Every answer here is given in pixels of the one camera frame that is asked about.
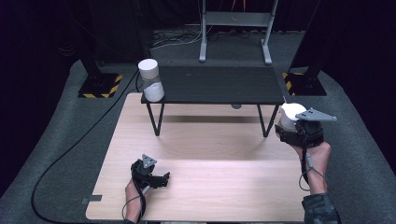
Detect grey metal stand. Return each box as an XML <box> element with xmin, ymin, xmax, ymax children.
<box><xmin>199</xmin><ymin>0</ymin><xmax>279</xmax><ymax>66</ymax></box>

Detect left hand-held gripper cable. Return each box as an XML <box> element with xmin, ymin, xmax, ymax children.
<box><xmin>120</xmin><ymin>167</ymin><xmax>151</xmax><ymax>224</ymax></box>

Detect hand-held gripper cable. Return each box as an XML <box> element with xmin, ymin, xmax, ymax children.
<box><xmin>120</xmin><ymin>167</ymin><xmax>151</xmax><ymax>224</ymax></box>
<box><xmin>298</xmin><ymin>146</ymin><xmax>329</xmax><ymax>192</ymax></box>

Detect black shelf with hairpin legs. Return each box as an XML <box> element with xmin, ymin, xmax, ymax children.
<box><xmin>140</xmin><ymin>65</ymin><xmax>286</xmax><ymax>138</ymax></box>

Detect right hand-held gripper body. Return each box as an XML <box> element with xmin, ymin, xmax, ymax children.
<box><xmin>293</xmin><ymin>107</ymin><xmax>338</xmax><ymax>149</ymax></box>

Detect grey tape strip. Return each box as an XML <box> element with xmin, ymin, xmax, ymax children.
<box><xmin>80</xmin><ymin>194</ymin><xmax>104</xmax><ymax>205</ymax></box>

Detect black stand with striped base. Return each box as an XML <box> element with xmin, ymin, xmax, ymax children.
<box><xmin>281</xmin><ymin>0</ymin><xmax>329</xmax><ymax>97</ymax></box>
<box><xmin>78</xmin><ymin>0</ymin><xmax>124</xmax><ymax>99</ymax></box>

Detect person's left hand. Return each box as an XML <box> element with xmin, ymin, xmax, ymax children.
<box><xmin>124</xmin><ymin>179</ymin><xmax>150</xmax><ymax>209</ymax></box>

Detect bundle of floor cables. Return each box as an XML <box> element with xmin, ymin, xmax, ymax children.
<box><xmin>149</xmin><ymin>28</ymin><xmax>204</xmax><ymax>51</ymax></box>

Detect glass seasoning jar grey lid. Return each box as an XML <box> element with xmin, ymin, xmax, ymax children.
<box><xmin>277</xmin><ymin>102</ymin><xmax>308</xmax><ymax>132</ymax></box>

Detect person's right hand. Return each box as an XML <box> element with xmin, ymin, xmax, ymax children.
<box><xmin>292</xmin><ymin>141</ymin><xmax>332</xmax><ymax>185</ymax></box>

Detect right hand-held gripper cable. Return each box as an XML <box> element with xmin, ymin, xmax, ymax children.
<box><xmin>298</xmin><ymin>146</ymin><xmax>329</xmax><ymax>192</ymax></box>

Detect white cup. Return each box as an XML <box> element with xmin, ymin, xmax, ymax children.
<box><xmin>137</xmin><ymin>58</ymin><xmax>165</xmax><ymax>103</ymax></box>

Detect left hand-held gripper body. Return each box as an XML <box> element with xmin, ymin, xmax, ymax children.
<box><xmin>130</xmin><ymin>153</ymin><xmax>158</xmax><ymax>188</ymax></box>

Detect long black floor cable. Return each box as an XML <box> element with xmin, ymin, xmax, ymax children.
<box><xmin>30</xmin><ymin>69</ymin><xmax>142</xmax><ymax>224</ymax></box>

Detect orange cable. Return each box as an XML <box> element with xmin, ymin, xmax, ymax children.
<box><xmin>231</xmin><ymin>0</ymin><xmax>248</xmax><ymax>22</ymax></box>

